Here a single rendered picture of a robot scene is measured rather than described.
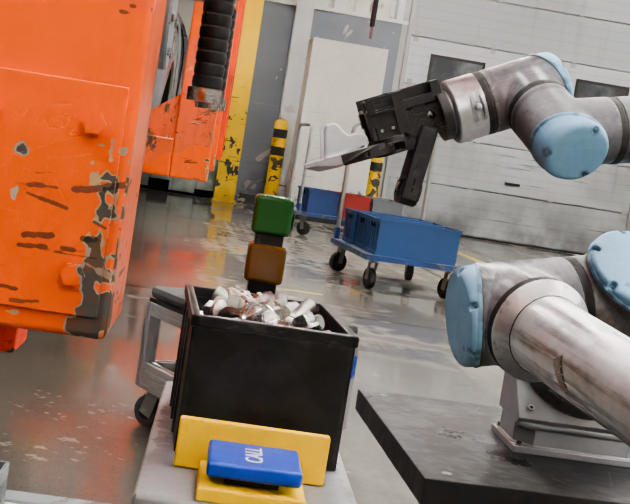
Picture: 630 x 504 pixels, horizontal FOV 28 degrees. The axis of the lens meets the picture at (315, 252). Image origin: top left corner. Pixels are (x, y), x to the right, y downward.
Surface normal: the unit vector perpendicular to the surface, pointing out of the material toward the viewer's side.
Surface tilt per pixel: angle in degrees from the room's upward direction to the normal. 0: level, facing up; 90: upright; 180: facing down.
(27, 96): 90
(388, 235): 90
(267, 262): 90
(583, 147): 118
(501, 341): 104
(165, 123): 90
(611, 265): 43
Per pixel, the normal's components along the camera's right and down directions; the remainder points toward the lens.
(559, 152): 0.18, 0.57
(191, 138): 0.07, 0.09
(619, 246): 0.25, -0.65
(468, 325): -0.98, 0.05
